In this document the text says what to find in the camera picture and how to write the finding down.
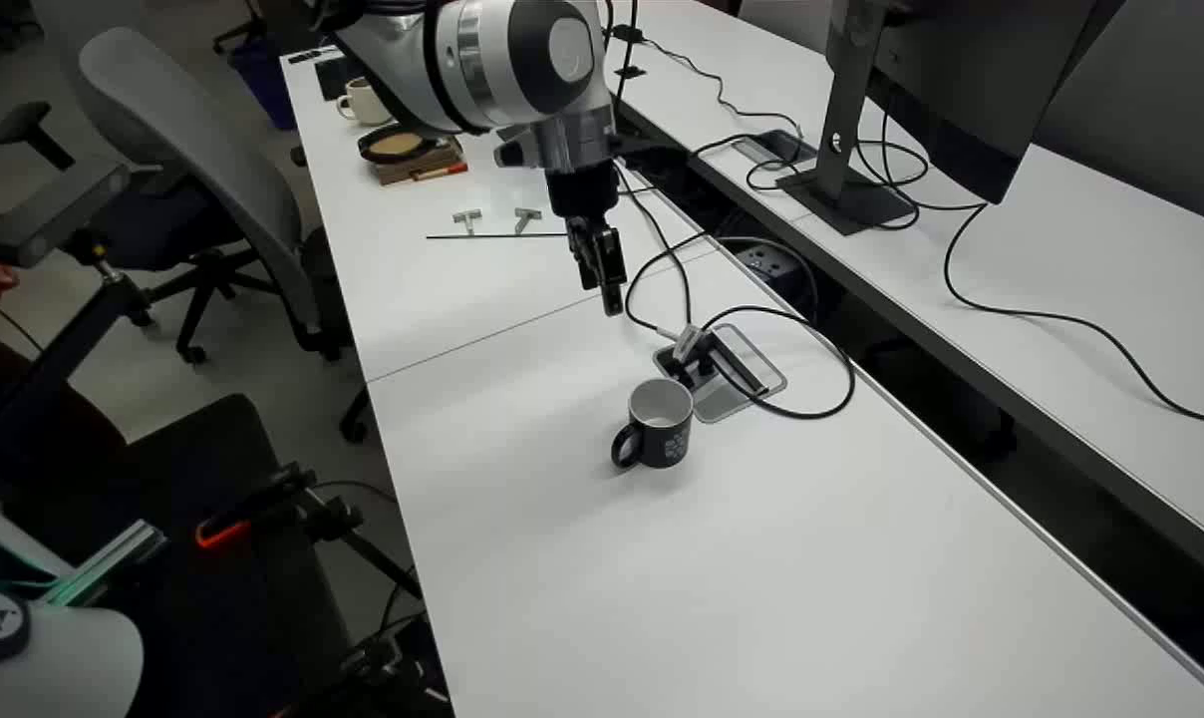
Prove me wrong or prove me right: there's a black power strip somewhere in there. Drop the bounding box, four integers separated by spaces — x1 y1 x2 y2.
739 234 816 297

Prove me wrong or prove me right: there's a black Dell monitor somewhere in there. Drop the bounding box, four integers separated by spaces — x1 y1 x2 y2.
822 0 1132 206

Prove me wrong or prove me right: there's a thin black rod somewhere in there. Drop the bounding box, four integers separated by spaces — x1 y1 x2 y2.
422 228 571 242

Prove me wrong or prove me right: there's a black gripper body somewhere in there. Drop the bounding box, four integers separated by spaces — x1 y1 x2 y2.
541 155 627 271

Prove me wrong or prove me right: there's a white mug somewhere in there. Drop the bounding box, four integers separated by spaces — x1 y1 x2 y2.
333 71 392 130

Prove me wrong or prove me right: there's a black ceramic mug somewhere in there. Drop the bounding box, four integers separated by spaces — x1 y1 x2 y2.
611 376 696 476

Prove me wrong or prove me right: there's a flat grey adapter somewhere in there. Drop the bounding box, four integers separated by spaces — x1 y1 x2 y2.
728 126 800 167

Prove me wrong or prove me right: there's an aluminium profile bar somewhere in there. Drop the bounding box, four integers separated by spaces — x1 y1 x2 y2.
38 517 171 611

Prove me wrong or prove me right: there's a large dark monitor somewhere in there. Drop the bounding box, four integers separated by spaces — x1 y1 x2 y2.
1034 0 1204 231

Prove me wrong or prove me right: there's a long black desk cable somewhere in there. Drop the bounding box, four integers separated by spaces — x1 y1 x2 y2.
939 196 1204 432

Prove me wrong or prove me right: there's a black office chair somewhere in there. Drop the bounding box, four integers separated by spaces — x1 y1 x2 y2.
0 313 356 718

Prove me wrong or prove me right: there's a black tripod with orange clamp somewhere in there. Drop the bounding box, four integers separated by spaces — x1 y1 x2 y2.
190 457 425 601

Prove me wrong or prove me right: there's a round brown plate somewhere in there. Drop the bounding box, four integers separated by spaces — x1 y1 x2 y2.
356 119 444 167

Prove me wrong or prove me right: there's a grey office chair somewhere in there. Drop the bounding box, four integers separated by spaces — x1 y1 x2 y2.
0 25 366 369

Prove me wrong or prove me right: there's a grey monitor stand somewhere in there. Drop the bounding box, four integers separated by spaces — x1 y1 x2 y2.
778 0 919 240

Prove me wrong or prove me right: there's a grey desk cable grommet box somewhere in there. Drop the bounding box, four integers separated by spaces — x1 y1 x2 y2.
654 328 788 401

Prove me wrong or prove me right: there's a black cable behind stand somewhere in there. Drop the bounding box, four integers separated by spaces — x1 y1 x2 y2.
622 18 796 140

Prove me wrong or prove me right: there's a looped black table cable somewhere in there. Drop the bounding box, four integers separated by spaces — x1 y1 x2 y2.
619 162 862 421

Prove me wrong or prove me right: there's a white rounded device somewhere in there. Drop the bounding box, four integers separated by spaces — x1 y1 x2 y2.
0 583 149 718

